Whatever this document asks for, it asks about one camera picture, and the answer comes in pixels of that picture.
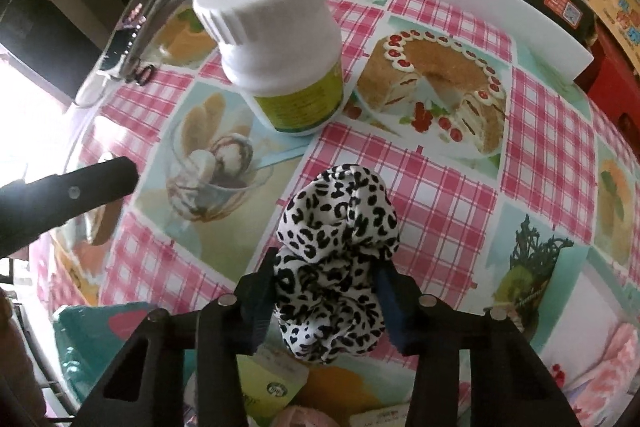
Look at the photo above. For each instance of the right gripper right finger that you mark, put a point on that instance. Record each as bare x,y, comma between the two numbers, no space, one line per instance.
406,310

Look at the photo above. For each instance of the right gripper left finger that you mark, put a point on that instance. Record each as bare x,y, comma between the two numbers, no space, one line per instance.
246,313

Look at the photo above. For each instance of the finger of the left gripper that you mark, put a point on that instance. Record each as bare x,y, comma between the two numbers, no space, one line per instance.
30,209

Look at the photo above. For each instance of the teal plastic toy case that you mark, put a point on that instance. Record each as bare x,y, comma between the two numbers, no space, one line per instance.
88,338

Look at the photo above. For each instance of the checkered food print tablecloth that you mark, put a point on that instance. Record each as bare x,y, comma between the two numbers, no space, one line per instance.
510,186

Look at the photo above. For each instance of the smartphone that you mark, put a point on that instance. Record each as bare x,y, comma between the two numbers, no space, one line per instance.
126,43

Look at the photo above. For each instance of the white pill bottle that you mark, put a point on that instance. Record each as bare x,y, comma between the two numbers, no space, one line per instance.
283,56

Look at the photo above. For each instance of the red box with handle cutout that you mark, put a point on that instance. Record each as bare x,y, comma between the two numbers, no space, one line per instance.
611,83

